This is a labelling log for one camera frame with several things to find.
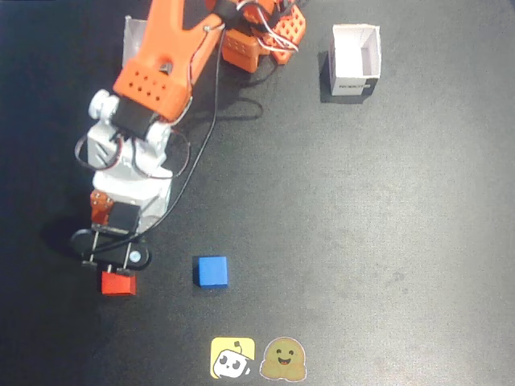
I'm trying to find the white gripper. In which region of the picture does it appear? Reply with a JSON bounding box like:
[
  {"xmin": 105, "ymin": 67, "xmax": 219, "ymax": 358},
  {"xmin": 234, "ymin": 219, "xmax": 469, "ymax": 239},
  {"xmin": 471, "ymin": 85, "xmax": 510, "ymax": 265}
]
[{"xmin": 89, "ymin": 162, "xmax": 175, "ymax": 236}]

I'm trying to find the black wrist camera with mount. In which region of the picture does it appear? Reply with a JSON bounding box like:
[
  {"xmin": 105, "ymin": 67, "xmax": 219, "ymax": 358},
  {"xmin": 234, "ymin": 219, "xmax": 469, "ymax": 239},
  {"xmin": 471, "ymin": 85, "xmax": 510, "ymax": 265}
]
[{"xmin": 70, "ymin": 225, "xmax": 153, "ymax": 278}]

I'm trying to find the white paper box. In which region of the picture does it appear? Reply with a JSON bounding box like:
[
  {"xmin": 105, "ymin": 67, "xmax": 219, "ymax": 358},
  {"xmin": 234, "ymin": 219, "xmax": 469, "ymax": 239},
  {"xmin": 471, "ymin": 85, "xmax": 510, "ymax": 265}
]
[
  {"xmin": 123, "ymin": 14, "xmax": 150, "ymax": 64},
  {"xmin": 328, "ymin": 23, "xmax": 382, "ymax": 97}
]

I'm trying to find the yellow robot sticker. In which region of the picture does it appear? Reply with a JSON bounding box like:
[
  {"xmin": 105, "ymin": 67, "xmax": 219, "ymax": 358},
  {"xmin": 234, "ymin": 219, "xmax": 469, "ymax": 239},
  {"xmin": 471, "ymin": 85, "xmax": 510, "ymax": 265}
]
[{"xmin": 209, "ymin": 336, "xmax": 257, "ymax": 380}]

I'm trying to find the hugging face emoji sticker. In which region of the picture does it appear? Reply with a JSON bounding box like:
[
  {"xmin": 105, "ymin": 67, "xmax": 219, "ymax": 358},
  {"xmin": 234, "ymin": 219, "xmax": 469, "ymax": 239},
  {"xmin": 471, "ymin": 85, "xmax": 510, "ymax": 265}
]
[{"xmin": 259, "ymin": 335, "xmax": 309, "ymax": 381}]

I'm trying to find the red cube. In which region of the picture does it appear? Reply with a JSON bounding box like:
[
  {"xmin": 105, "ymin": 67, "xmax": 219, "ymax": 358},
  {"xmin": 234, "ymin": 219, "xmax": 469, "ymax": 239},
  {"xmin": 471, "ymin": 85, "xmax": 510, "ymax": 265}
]
[{"xmin": 100, "ymin": 271, "xmax": 138, "ymax": 298}]

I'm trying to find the blue cube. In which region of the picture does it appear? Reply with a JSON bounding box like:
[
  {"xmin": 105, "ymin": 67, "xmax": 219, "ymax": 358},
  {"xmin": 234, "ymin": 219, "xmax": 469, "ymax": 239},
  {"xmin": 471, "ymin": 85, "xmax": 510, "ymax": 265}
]
[{"xmin": 192, "ymin": 255, "xmax": 229, "ymax": 290}]

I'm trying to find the black camera cable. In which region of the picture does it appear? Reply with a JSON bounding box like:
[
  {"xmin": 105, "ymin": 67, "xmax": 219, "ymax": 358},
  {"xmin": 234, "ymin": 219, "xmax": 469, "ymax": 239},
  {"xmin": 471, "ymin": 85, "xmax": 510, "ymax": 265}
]
[{"xmin": 90, "ymin": 22, "xmax": 282, "ymax": 255}]

